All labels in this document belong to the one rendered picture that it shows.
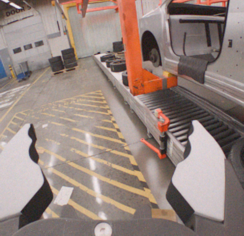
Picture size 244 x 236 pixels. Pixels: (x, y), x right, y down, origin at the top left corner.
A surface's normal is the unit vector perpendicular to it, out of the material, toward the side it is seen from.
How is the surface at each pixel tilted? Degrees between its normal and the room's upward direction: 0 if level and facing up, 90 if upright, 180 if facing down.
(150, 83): 90
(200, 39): 87
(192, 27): 87
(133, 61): 90
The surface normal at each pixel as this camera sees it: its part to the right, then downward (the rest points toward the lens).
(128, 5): 0.26, 0.46
